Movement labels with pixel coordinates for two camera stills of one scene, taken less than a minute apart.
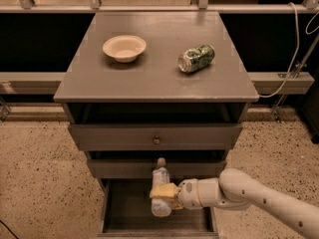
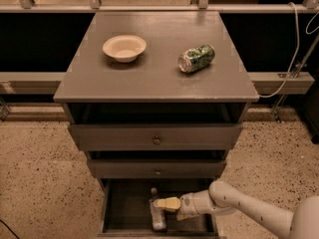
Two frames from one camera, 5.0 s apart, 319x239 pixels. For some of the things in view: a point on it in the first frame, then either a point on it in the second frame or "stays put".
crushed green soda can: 197,58 stays put
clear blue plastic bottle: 160,177 to 158,217
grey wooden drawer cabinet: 126,116 stays put
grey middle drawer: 144,168 stays put
